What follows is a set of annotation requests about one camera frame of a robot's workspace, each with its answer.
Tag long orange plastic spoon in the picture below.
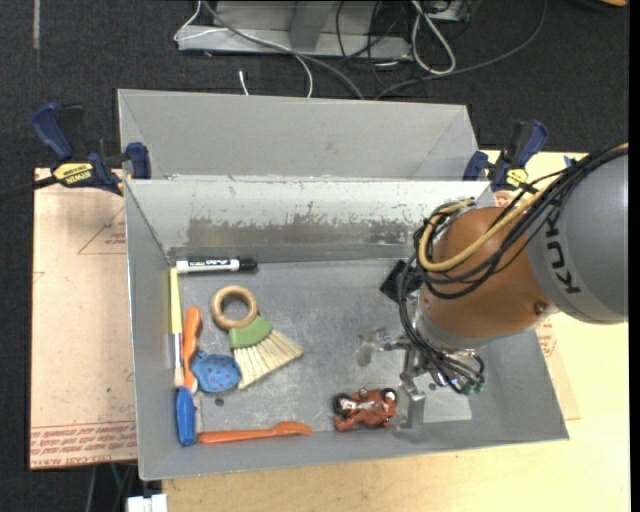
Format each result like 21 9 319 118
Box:
197 421 315 446

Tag black and white marker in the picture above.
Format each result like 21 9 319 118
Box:
174 256 259 275

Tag pale wooden ring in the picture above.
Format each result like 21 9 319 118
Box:
210 285 260 331

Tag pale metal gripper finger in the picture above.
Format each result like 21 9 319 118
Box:
356 327 409 365
398 372 428 431

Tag yellow handled paintbrush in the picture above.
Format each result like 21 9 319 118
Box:
168 267 186 389

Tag short orange plastic spoon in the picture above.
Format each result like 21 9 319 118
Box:
181 306 204 394

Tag red-brown toy crab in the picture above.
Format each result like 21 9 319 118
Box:
332 385 400 433

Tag blue toy with red dots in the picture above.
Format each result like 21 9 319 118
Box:
190 349 242 395

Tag grey metal bin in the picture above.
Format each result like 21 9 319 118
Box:
117 88 570 482

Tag green hand brush pale bristles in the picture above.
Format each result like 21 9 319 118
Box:
227 315 305 391

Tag brown cardboard board red print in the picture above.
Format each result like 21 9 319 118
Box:
29 167 582 471

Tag blue plastic utensil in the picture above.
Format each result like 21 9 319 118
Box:
174 385 198 448

